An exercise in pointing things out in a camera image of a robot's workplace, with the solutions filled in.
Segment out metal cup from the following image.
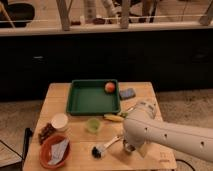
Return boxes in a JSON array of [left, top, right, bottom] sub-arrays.
[[123, 140, 135, 154]]

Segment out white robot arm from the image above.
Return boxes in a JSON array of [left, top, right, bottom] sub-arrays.
[[123, 101, 213, 162]]

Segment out green plastic tray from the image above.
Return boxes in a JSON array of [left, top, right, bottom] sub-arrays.
[[66, 79, 121, 116]]

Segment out orange ball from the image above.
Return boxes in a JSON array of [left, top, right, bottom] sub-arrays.
[[105, 82, 115, 93]]

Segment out blue sponge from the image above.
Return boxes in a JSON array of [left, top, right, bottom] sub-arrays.
[[119, 88, 136, 100]]

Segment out green vegetable toy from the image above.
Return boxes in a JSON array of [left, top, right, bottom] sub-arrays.
[[118, 112, 128, 118]]

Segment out green translucent cup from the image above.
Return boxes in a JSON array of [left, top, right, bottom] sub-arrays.
[[86, 118, 101, 134]]

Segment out brown grape bunch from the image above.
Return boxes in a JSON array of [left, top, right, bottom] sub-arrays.
[[38, 123, 56, 144]]

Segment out crumpled white paper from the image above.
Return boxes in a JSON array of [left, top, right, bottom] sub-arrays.
[[48, 139, 69, 165]]

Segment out orange plate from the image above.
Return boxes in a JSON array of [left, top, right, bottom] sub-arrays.
[[39, 134, 71, 170]]

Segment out black office chair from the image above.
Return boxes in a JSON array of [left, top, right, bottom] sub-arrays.
[[0, 0, 35, 28]]

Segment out black cable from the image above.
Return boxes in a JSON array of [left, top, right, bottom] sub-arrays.
[[175, 158, 197, 171]]

